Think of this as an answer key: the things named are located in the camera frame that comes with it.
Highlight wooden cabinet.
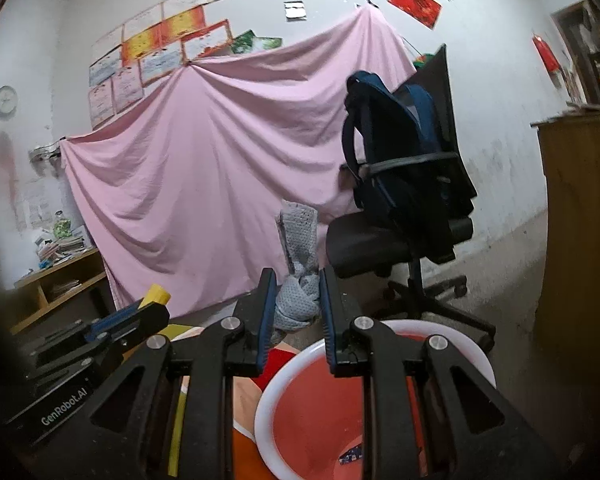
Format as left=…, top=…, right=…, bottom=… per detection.
left=530, top=107, right=600, bottom=441

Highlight grey mesh cloth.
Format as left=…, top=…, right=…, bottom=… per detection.
left=275, top=200, right=323, bottom=343

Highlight yellow plastic cylinder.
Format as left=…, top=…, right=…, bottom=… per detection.
left=139, top=284, right=172, bottom=306

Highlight pink hanging sheet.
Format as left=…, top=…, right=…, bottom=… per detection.
left=60, top=7, right=418, bottom=318

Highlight red paper wall poster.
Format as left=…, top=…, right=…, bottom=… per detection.
left=387, top=0, right=442, bottom=30

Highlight red basin with white rim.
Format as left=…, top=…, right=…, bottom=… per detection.
left=254, top=319, right=497, bottom=480

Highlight dark blue backpack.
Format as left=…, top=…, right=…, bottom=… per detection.
left=341, top=71, right=458, bottom=263

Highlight black office chair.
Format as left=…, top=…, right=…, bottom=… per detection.
left=326, top=44, right=497, bottom=353

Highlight wall calendar sheets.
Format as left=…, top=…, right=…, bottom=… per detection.
left=17, top=180, right=56, bottom=233

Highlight group of wall certificates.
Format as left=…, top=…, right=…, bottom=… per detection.
left=88, top=0, right=259, bottom=130

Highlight wooden desk with shelf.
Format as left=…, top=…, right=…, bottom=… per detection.
left=10, top=247, right=116, bottom=336

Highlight metal wire rack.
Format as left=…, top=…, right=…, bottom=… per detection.
left=29, top=140, right=63, bottom=166

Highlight glass jar with green candies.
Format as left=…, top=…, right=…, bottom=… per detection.
left=52, top=210, right=73, bottom=238

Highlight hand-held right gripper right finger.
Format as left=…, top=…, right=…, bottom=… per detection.
left=319, top=267, right=556, bottom=480

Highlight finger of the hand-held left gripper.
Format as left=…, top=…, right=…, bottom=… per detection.
left=87, top=301, right=172, bottom=348
left=30, top=322, right=126, bottom=386

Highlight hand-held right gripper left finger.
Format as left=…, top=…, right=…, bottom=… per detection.
left=45, top=267, right=279, bottom=480

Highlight multicoloured patchwork blanket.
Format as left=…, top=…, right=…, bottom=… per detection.
left=165, top=324, right=301, bottom=480

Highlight round wall clock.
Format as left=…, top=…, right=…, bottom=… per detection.
left=0, top=85, right=19, bottom=116

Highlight stack of books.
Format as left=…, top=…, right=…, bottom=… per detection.
left=34, top=232, right=98, bottom=271

